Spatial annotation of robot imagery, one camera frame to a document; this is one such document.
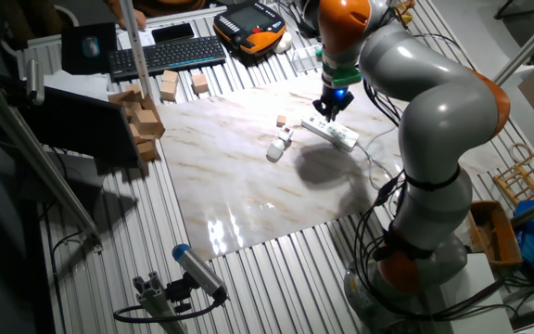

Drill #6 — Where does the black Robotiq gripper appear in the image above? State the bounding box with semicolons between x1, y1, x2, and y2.
312;84;356;122

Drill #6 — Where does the person hand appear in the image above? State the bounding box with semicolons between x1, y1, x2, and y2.
132;7;148;32

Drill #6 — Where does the white power strip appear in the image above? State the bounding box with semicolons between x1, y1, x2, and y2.
300;115;360;153

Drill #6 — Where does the clear plastic box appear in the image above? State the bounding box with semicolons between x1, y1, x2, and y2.
291;44;324;74

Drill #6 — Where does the white rounded plastic object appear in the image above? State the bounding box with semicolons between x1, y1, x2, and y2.
273;31;294;55

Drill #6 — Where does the black filament spool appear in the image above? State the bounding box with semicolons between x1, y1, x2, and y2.
297;0;322;41

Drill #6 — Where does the yellow crumpled item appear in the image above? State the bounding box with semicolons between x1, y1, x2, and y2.
394;0;416;27

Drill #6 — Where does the black orange teach pendant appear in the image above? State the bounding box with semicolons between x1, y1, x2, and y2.
212;0;288;57

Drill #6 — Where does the marble pattern mat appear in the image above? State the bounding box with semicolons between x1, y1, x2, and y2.
155;69;509;262

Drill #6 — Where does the black computer keyboard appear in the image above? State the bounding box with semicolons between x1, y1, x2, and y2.
108;35;227;84

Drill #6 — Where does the black smartphone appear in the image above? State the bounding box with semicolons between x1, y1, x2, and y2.
150;21;197;45

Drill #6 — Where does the person torso brown clothing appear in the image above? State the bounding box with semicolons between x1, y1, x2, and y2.
104;0;208;19

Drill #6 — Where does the white paper sheet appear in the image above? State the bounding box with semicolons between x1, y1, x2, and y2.
117;28;157;50

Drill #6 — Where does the wooden rack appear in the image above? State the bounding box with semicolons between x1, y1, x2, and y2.
492;142;534;208

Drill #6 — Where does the brown orange tray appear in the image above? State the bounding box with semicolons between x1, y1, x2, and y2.
466;199;524;268

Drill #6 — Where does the white box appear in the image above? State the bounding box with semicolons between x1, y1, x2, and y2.
426;252;516;334

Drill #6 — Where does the grey computer mouse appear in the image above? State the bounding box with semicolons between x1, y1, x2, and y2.
81;35;101;59

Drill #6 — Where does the black flat monitor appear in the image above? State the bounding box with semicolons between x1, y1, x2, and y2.
16;85;141;168

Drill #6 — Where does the black mouse pad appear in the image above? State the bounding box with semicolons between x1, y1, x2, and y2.
60;21;119;76

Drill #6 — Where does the silver depth camera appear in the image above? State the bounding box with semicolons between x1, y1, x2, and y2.
25;58;45;106
172;243;229;301

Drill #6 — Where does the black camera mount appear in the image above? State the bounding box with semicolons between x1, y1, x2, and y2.
164;273;198;315

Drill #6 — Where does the short aluminium profile post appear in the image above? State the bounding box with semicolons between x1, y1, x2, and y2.
132;271;189;334

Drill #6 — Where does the black camera cable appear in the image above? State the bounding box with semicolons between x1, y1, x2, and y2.
112;296;226;325

